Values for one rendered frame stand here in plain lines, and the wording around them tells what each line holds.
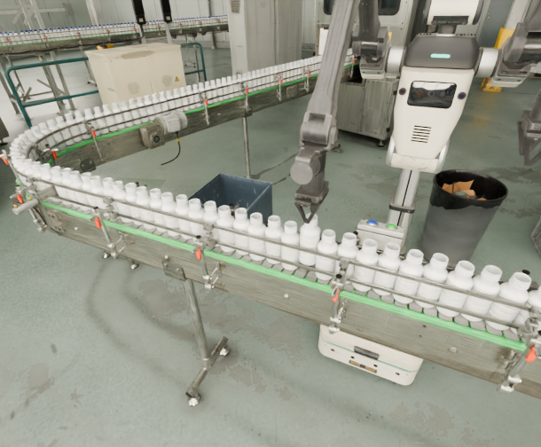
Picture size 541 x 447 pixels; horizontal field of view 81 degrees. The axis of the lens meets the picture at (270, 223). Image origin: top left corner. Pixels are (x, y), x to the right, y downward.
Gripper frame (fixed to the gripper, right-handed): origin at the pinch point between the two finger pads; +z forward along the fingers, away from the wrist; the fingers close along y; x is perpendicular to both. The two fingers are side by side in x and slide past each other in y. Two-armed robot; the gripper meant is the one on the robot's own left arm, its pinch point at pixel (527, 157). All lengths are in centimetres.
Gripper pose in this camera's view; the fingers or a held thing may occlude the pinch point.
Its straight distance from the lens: 96.8
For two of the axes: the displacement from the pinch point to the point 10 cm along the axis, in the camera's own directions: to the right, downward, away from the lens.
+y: 4.1, -5.3, 7.4
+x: -9.1, -2.1, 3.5
